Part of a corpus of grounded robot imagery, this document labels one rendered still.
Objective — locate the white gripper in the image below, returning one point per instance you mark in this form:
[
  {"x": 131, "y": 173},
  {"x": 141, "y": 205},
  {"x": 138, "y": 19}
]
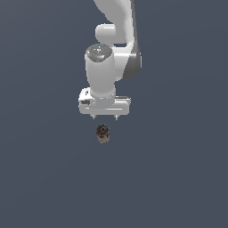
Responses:
[{"x": 104, "y": 107}]

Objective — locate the small dark red can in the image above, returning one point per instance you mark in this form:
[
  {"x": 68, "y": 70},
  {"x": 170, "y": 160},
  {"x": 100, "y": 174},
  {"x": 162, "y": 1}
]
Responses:
[{"x": 102, "y": 133}]

